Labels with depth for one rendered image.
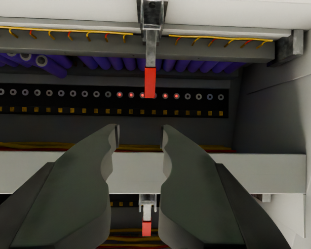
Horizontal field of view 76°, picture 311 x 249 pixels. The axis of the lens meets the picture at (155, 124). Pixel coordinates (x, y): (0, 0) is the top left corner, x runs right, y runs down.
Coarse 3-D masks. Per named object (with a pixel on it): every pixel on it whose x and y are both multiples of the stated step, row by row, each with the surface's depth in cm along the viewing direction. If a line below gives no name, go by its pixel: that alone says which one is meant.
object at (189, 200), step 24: (168, 144) 11; (192, 144) 11; (168, 168) 10; (192, 168) 9; (168, 192) 8; (192, 192) 8; (216, 192) 8; (168, 216) 7; (192, 216) 7; (216, 216) 7; (168, 240) 7; (192, 240) 6; (216, 240) 6; (240, 240) 6
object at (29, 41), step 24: (0, 48) 23; (24, 48) 23; (48, 48) 23; (72, 48) 23; (96, 48) 24; (120, 48) 24; (144, 48) 24; (168, 48) 24; (192, 48) 24; (216, 48) 25; (240, 48) 25; (264, 48) 25
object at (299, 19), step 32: (0, 0) 18; (32, 0) 18; (64, 0) 18; (96, 0) 18; (128, 0) 18; (192, 0) 18; (224, 0) 18; (256, 0) 18; (288, 0) 17; (128, 32) 24; (256, 64) 33; (288, 64) 25
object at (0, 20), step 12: (0, 24) 21; (12, 24) 21; (24, 24) 21; (36, 24) 21; (48, 24) 21; (60, 24) 21; (72, 24) 21; (84, 24) 21; (96, 24) 21; (108, 24) 21; (120, 24) 21; (132, 24) 21; (168, 24) 22; (276, 36) 23; (288, 36) 23
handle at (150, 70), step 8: (152, 32) 19; (152, 40) 19; (152, 48) 20; (152, 56) 20; (152, 64) 21; (152, 72) 21; (152, 80) 21; (152, 88) 22; (144, 96) 23; (152, 96) 22
